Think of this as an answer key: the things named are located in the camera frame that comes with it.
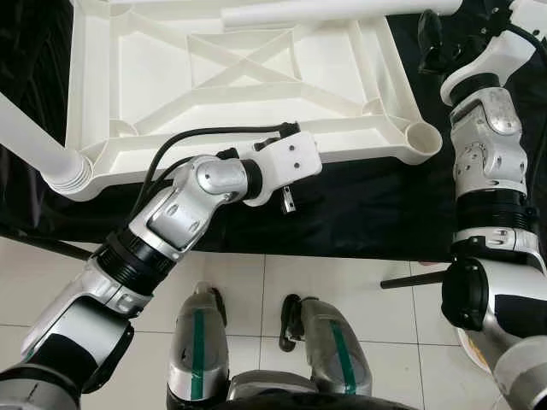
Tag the white plastic children table top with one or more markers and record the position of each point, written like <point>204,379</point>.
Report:
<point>256,77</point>

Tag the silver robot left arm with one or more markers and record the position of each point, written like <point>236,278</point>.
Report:
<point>171,213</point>

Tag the black table cloth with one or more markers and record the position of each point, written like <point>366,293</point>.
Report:
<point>367,213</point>

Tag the silver robot left leg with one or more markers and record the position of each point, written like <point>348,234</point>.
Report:
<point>197,348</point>

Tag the pink white packet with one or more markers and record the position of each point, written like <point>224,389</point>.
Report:
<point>427,264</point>

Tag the black robot foot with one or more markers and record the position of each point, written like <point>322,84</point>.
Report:
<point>291,325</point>
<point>220,309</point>

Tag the black robot left foot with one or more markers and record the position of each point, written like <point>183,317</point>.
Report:
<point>220,309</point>

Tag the black robot torso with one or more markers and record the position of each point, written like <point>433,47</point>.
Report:
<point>291,403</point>

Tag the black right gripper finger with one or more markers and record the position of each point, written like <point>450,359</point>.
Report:
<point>431,38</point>

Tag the black robot right foot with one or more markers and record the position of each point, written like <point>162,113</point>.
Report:
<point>291,325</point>

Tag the yellow crumpled cloth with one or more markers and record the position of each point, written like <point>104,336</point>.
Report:
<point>481,352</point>

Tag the black metal table leg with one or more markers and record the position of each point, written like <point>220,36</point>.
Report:
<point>410,280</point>
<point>43,246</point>

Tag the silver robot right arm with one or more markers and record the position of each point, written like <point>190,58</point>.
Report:
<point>487,154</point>

